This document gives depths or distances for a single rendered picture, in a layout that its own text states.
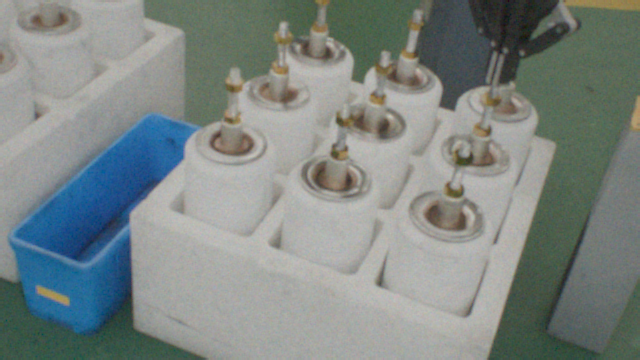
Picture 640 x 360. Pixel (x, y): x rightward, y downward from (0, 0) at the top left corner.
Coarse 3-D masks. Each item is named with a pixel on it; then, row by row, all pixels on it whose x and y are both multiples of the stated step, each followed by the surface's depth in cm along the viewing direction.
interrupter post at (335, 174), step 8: (328, 160) 80; (336, 160) 80; (344, 160) 80; (328, 168) 81; (336, 168) 80; (344, 168) 81; (328, 176) 81; (336, 176) 81; (344, 176) 81; (336, 184) 82
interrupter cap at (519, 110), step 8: (480, 88) 99; (488, 88) 100; (472, 96) 98; (480, 96) 98; (512, 96) 99; (520, 96) 99; (472, 104) 96; (480, 104) 97; (512, 104) 98; (520, 104) 97; (528, 104) 97; (480, 112) 95; (496, 112) 96; (504, 112) 96; (512, 112) 96; (520, 112) 96; (528, 112) 96; (496, 120) 94; (504, 120) 94; (512, 120) 94; (520, 120) 95
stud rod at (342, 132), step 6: (342, 102) 77; (348, 102) 77; (342, 108) 77; (348, 108) 77; (342, 114) 77; (348, 114) 77; (342, 132) 78; (336, 138) 79; (342, 138) 79; (336, 144) 80; (342, 144) 79
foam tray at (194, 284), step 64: (320, 128) 102; (448, 128) 105; (512, 192) 96; (192, 256) 86; (256, 256) 83; (384, 256) 85; (512, 256) 87; (192, 320) 91; (256, 320) 87; (320, 320) 83; (384, 320) 79; (448, 320) 78
